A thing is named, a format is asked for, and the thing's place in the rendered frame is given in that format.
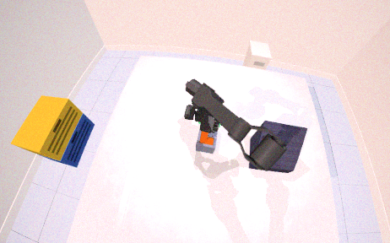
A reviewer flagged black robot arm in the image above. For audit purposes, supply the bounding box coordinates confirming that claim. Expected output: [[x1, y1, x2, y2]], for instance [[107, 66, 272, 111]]
[[185, 78, 287, 171]]

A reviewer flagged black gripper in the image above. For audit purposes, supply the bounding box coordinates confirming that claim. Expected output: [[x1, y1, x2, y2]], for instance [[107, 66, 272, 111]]
[[184, 105, 212, 123]]

